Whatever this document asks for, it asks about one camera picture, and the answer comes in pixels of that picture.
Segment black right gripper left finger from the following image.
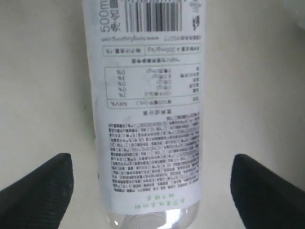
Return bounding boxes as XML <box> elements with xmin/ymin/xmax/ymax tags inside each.
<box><xmin>0</xmin><ymin>153</ymin><xmax>73</xmax><ymax>229</ymax></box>

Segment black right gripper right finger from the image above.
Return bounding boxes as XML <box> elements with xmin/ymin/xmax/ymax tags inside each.
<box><xmin>231</xmin><ymin>154</ymin><xmax>305</xmax><ymax>229</ymax></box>

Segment clear bottle plain white label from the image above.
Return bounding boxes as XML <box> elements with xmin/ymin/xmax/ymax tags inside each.
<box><xmin>82</xmin><ymin>0</ymin><xmax>207</xmax><ymax>229</ymax></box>

